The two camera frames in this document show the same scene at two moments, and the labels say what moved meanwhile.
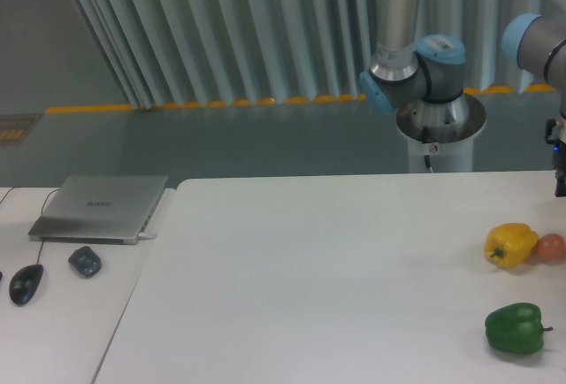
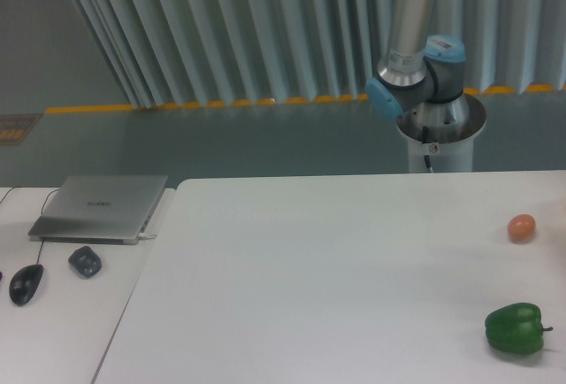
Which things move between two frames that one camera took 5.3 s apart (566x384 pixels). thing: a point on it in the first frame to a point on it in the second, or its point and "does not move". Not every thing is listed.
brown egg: [551, 248] to [521, 228]
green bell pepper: [516, 328] does not move
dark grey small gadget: [85, 261] does not move
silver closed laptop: [99, 209] does not move
